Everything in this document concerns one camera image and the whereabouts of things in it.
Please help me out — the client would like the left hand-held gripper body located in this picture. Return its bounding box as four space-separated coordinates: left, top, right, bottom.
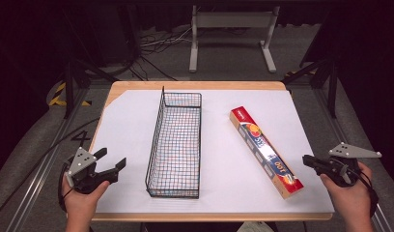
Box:
63 146 120 195

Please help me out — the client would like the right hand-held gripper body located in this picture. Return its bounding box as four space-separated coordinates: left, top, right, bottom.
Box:
325 142 382 189

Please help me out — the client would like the black tripod stand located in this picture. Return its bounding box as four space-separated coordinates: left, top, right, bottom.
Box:
54 6 121 120
282 47 341 119

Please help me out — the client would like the bundle of floor cables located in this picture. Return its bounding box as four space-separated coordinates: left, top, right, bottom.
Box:
130 25 194 82

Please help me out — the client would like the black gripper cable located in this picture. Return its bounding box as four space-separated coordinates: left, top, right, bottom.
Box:
57 154 77 214
346 158 380 217

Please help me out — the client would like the person's left hand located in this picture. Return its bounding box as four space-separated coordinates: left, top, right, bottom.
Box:
61 175 111 218

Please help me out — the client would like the long red wrap box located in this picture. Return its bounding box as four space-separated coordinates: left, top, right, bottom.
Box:
229 105 305 200

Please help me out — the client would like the black wire basket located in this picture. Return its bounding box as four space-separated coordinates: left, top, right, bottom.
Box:
144 85 203 199

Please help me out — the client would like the aluminium floor rail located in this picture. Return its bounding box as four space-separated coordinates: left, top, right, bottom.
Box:
312 86 394 232
5 88 92 232

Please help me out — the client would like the person's right hand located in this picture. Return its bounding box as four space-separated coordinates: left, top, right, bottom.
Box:
320 160 375 220

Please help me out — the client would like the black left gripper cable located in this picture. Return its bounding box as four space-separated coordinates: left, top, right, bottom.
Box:
57 154 77 214

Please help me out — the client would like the yellow black floor tape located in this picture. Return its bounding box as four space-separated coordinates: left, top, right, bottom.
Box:
47 81 93 108

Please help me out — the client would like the long black floor cable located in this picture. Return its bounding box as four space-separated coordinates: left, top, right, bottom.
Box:
0 117 101 223

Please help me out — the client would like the white metal stand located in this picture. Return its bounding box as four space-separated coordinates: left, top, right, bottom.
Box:
188 5 281 74

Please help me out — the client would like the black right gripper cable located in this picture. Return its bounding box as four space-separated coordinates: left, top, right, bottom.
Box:
346 158 380 217

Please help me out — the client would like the white paper sheet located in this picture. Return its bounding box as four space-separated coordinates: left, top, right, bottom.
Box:
94 88 335 215

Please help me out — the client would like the wooden table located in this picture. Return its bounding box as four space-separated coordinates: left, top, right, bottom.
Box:
88 80 334 222

